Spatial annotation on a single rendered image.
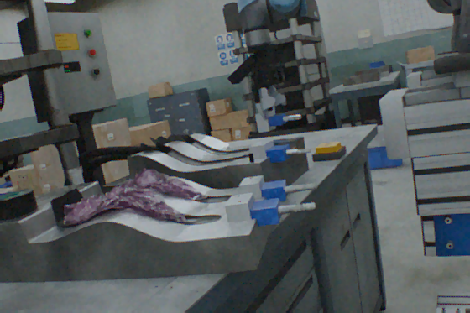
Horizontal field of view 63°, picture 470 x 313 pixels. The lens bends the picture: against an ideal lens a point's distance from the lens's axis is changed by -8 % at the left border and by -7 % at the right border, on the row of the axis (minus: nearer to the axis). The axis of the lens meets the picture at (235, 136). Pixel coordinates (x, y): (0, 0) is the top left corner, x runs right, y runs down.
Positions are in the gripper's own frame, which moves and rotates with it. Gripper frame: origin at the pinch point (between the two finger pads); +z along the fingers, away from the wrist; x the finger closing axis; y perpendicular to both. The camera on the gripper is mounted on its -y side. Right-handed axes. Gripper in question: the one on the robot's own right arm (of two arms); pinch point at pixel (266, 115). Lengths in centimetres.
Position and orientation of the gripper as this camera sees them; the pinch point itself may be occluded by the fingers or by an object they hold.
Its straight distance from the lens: 121.4
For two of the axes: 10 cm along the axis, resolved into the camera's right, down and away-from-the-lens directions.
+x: 4.8, -2.1, 8.5
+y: 8.5, -1.1, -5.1
